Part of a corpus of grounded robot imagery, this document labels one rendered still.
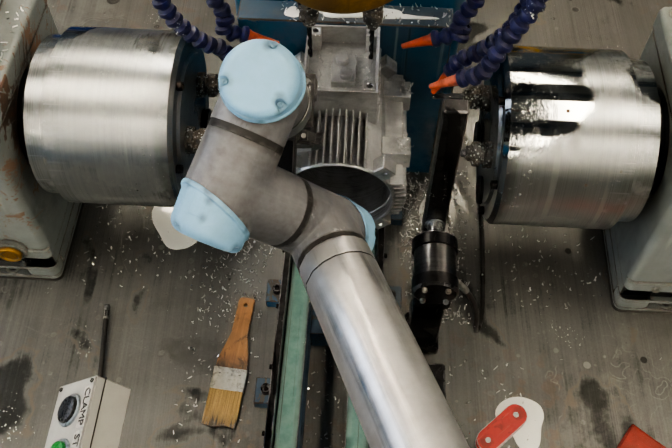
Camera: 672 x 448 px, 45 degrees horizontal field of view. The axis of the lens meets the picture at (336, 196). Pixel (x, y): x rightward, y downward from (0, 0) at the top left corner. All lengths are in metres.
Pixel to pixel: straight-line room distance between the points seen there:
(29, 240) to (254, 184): 0.60
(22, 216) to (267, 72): 0.59
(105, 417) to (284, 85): 0.43
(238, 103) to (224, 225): 0.11
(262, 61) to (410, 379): 0.30
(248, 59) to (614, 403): 0.78
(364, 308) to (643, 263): 0.59
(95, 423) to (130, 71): 0.44
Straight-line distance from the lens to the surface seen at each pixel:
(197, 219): 0.74
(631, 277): 1.27
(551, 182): 1.07
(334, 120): 1.09
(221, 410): 1.21
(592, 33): 1.69
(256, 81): 0.72
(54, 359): 1.30
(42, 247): 1.29
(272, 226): 0.77
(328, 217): 0.80
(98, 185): 1.13
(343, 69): 1.10
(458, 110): 0.91
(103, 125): 1.08
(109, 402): 0.96
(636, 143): 1.08
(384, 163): 1.05
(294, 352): 1.11
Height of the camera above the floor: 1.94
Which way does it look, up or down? 56 degrees down
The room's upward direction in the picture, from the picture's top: straight up
